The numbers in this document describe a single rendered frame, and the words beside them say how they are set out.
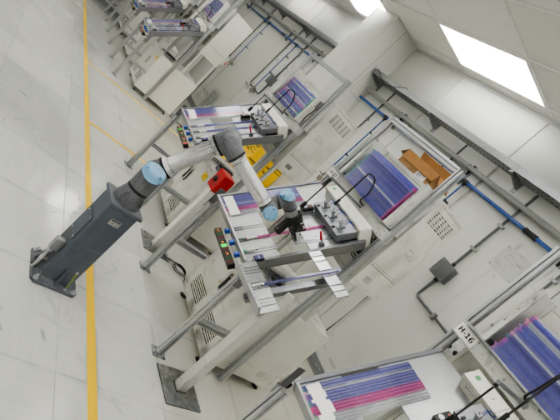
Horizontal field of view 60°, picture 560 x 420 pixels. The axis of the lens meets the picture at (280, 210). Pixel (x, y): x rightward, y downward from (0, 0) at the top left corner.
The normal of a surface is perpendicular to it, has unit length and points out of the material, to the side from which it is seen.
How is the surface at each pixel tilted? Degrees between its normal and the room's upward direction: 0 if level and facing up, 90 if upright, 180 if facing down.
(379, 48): 90
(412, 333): 89
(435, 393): 44
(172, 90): 90
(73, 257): 90
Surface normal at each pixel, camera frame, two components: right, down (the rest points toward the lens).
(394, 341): -0.60, -0.51
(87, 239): 0.35, 0.58
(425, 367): 0.10, -0.83
